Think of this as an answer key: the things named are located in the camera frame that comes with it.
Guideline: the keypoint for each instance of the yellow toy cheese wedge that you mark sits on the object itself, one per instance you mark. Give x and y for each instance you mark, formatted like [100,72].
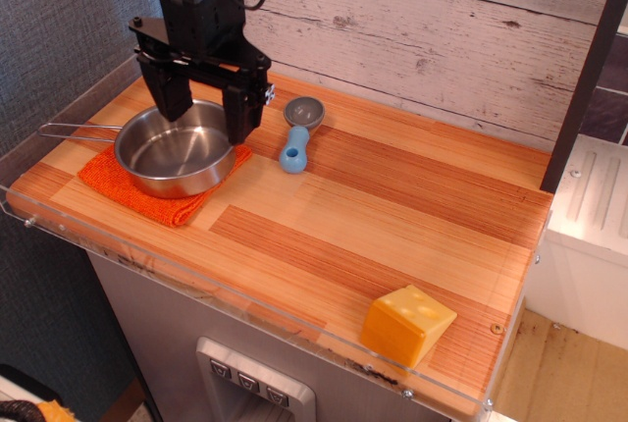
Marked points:
[405,324]

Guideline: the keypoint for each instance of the dark right shelf post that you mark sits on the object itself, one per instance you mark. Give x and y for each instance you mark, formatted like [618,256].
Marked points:
[608,25]

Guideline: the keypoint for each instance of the orange cloth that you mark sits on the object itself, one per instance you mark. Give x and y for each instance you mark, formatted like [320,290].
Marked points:
[147,196]

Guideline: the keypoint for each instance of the silver dispenser panel with buttons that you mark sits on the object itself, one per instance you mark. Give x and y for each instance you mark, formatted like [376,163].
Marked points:
[240,388]

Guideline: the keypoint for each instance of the clear acrylic table guard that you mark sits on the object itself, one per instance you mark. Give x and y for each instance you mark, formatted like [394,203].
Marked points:
[426,171]

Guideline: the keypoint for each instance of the silver pot with wire handle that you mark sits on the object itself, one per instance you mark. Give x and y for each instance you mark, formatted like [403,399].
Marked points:
[155,157]

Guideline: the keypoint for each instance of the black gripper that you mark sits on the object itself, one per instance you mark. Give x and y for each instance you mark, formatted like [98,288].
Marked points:
[199,35]

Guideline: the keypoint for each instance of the grey scoop blue handle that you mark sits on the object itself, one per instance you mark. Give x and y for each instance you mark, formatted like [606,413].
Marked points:
[304,116]

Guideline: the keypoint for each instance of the orange black object bottom left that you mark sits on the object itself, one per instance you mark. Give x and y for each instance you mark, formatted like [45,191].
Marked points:
[26,411]

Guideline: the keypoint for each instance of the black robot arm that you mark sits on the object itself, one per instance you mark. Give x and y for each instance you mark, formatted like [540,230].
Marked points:
[255,79]

